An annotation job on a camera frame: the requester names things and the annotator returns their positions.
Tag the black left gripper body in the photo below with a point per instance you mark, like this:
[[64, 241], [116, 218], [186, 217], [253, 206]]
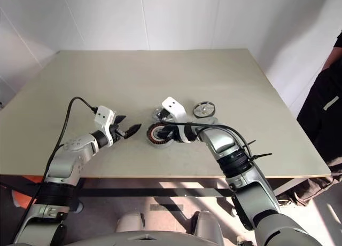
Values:
[[117, 133]]

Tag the person's bare forearm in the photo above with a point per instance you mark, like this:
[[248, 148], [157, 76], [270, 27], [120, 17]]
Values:
[[330, 59]]

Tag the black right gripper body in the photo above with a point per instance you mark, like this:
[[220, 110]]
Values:
[[173, 132]]

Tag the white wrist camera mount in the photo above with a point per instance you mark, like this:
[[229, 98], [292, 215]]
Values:
[[173, 106], [102, 115]]

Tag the person in black clothes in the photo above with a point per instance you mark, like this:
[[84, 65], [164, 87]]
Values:
[[320, 123]]

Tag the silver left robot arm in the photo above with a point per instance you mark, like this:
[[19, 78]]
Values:
[[58, 163]]

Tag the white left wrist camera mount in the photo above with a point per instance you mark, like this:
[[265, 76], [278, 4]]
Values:
[[102, 115]]

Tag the silver spoked rotor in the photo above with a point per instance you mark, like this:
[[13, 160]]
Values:
[[204, 109]]

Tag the gray table frame bar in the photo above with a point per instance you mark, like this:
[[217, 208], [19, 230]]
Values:
[[292, 186]]

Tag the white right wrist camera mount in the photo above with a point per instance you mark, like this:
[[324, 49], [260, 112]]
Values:
[[173, 106]]

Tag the gray robot torso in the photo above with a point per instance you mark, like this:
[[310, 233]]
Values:
[[160, 239]]

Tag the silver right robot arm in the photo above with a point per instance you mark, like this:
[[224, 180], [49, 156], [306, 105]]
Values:
[[256, 187]]

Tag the orange object under table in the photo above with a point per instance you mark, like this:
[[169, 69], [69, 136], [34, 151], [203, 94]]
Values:
[[22, 195]]

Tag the gray right robot foot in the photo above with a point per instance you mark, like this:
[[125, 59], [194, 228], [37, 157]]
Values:
[[207, 223]]

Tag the black table crossbar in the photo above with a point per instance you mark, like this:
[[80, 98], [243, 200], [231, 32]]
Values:
[[133, 192]]

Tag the motor housing with copper windings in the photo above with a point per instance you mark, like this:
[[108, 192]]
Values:
[[151, 134]]

